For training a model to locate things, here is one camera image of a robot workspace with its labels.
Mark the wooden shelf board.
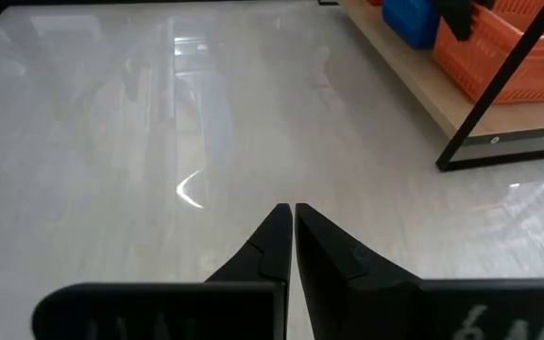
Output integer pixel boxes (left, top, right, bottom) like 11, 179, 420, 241
340, 0, 544, 141

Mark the clear plastic table mat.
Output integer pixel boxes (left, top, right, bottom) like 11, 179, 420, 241
0, 0, 544, 340

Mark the blue plastic basket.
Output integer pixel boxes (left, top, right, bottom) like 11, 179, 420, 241
382, 0, 442, 50

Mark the orange plastic basket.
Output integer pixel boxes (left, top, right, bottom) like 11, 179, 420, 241
491, 0, 544, 35
432, 3, 544, 105

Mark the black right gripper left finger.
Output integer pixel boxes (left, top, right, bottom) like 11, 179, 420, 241
30, 202, 295, 340

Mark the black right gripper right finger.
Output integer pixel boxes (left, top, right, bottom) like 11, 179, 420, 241
294, 202, 544, 340

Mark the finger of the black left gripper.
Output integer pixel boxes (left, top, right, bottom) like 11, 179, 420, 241
434, 0, 475, 43

